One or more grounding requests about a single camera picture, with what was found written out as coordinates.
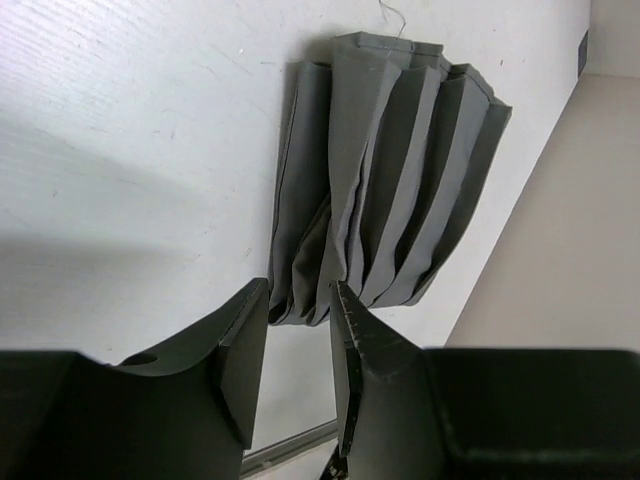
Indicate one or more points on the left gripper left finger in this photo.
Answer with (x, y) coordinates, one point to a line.
(184, 408)

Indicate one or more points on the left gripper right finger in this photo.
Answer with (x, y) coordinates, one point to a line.
(407, 412)

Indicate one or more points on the grey pleated skirt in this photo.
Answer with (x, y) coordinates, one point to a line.
(382, 164)

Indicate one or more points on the right blue table label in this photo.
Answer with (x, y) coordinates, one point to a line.
(582, 54)

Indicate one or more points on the aluminium table frame rail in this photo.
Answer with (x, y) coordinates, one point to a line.
(261, 460)

